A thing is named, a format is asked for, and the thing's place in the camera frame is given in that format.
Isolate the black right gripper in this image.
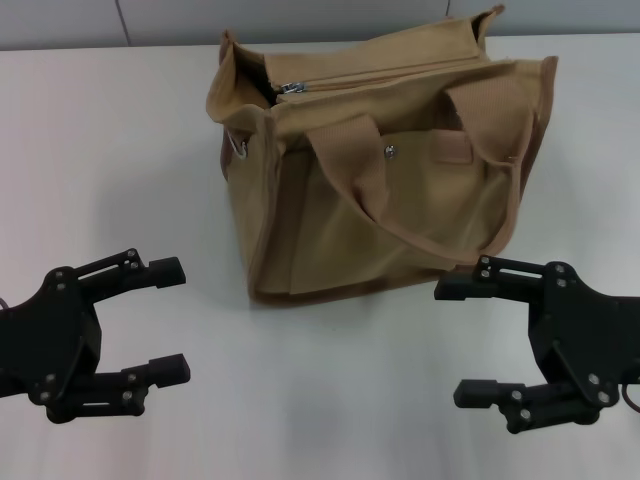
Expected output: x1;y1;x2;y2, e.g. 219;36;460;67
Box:
434;254;640;436

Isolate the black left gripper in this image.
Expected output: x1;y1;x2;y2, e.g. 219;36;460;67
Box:
0;248;193;426

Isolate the khaki canvas food bag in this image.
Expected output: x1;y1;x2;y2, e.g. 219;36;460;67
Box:
207;4;559;314

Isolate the right wrist cable with connector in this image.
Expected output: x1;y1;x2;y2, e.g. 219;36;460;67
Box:
618;381;640;416

